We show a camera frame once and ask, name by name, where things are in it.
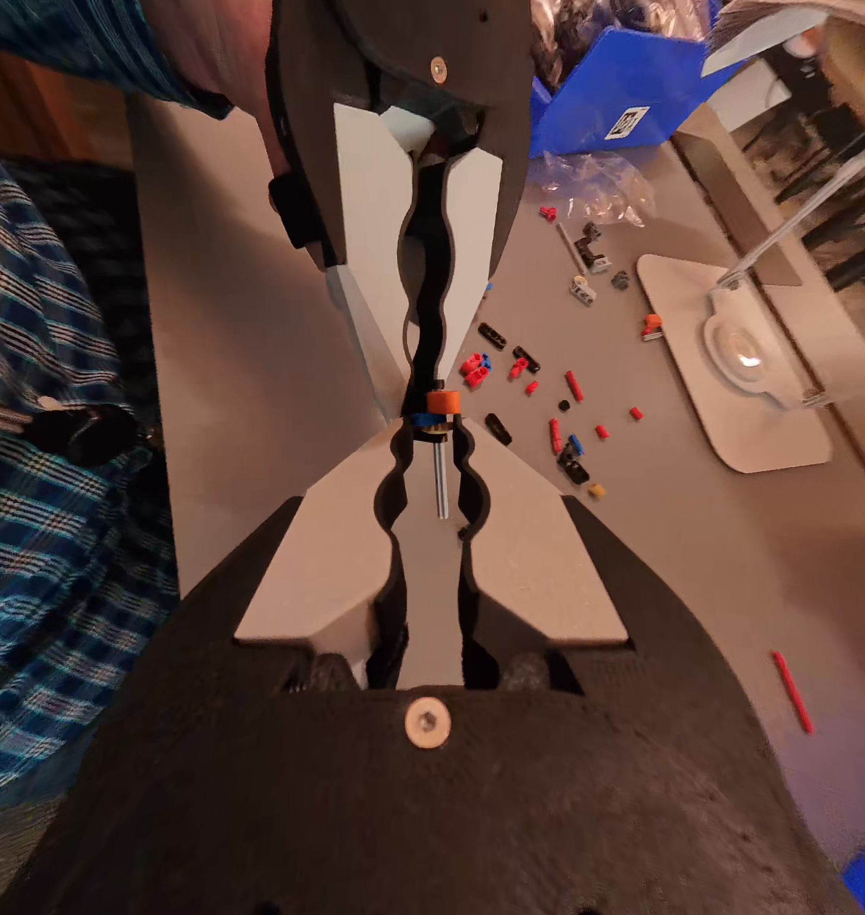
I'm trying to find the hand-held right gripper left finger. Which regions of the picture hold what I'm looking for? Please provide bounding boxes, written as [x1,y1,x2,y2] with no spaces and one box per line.
[234,417,414,689]

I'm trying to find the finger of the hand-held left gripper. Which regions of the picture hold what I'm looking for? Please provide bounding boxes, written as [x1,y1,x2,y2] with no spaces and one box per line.
[327,103,424,417]
[422,146,506,388]

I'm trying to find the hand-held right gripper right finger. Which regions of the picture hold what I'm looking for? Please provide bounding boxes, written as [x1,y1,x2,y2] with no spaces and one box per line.
[453,417,630,666]

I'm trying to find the small orange blue lego assembly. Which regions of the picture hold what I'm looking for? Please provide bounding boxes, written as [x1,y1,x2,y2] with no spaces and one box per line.
[407,377,462,519]

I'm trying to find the person's left forearm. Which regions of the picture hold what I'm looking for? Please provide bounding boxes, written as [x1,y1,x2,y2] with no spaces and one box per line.
[0,0,233,119]

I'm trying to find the long red lego axle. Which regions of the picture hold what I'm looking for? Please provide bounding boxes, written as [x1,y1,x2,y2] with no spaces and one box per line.
[770,651,815,736]

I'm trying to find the person's left hand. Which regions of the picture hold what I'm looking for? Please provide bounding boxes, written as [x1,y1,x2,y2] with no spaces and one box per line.
[143,0,292,180]

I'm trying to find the crumpled clear plastic bag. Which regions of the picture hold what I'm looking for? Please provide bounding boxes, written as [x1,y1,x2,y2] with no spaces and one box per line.
[540,150,655,230]

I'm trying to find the blue bin with white tag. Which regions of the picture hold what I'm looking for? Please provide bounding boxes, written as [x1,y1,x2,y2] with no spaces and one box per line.
[529,25,751,158]

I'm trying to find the person's plaid shirt torso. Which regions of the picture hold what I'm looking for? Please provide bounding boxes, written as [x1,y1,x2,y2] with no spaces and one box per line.
[0,136,183,794]

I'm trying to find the instruction booklet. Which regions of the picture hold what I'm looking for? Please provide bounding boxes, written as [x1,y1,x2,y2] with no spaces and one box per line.
[700,0,865,80]

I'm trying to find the black chest strap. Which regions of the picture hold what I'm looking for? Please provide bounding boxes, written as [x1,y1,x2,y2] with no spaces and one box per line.
[0,396,151,469]

